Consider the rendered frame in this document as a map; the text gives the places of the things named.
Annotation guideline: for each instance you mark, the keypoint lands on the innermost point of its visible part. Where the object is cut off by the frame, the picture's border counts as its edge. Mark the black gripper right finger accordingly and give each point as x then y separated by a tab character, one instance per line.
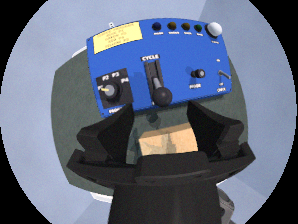
216	135

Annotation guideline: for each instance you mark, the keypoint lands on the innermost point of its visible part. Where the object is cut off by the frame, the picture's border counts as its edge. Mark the blue control console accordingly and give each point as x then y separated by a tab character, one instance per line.
119	54

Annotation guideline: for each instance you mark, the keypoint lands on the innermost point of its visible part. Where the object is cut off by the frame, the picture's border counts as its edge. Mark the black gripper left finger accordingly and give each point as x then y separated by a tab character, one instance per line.
107	140

